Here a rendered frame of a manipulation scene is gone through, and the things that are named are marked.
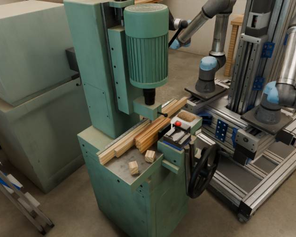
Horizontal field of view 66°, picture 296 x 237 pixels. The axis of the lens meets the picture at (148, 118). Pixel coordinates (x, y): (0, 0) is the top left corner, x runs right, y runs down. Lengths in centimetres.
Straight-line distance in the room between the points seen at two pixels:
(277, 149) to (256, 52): 108
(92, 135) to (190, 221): 102
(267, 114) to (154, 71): 80
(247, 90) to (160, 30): 91
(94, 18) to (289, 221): 191
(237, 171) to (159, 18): 146
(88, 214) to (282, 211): 153
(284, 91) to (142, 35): 68
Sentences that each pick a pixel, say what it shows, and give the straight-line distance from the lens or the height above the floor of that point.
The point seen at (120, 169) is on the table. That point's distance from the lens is 104.
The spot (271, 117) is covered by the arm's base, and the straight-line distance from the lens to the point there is 153.
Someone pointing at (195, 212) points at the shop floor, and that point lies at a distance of 198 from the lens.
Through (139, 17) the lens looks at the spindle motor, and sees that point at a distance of 89.
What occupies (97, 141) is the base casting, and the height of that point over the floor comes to 80.
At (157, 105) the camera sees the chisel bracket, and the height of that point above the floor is 107.
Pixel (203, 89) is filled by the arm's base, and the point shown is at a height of 85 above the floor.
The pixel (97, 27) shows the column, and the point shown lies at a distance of 104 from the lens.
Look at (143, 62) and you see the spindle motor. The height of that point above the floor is 132.
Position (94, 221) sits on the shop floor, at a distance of 198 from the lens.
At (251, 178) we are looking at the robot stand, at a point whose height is 21.
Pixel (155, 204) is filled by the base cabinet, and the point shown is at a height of 58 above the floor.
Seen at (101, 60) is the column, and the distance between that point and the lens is 109.
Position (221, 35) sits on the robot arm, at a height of 120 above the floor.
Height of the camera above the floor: 168
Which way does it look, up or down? 36 degrees down
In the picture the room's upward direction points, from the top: 3 degrees counter-clockwise
